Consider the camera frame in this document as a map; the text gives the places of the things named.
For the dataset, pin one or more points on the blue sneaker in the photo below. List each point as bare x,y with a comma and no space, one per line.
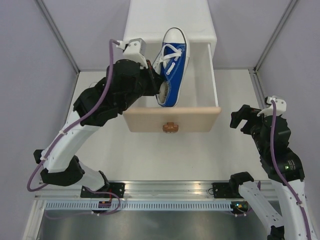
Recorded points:
171,63

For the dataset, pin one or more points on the aluminium mounting rail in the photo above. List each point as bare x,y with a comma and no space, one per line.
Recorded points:
148,191

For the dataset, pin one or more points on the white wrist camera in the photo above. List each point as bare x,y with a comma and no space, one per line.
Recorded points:
134,50
273,103

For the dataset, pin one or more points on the left aluminium frame post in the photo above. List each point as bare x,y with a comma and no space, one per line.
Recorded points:
57,34

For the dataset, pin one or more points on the white slotted cable duct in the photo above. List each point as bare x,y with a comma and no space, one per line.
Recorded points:
139,205

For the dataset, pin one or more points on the right aluminium frame post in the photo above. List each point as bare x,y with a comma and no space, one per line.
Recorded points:
292,4

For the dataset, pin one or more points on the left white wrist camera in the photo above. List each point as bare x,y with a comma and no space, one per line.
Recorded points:
134,50

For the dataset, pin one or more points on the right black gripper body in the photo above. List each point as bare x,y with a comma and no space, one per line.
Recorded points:
259,140

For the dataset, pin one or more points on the aluminium frame post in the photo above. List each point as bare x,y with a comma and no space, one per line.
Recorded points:
57,34
292,4

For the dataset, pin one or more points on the white cabinet frame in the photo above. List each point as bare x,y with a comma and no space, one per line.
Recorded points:
150,19

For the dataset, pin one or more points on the beige drawer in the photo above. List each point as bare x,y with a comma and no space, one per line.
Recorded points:
197,109

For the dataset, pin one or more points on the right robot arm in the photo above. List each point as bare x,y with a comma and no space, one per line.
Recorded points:
271,134

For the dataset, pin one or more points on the bear knob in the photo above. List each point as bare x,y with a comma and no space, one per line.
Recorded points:
170,127

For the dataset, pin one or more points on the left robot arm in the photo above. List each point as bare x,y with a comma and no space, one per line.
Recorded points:
91,111

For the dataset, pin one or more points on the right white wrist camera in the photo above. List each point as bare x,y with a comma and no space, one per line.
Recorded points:
273,103

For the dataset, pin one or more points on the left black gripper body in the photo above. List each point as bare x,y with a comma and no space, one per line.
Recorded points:
146,86

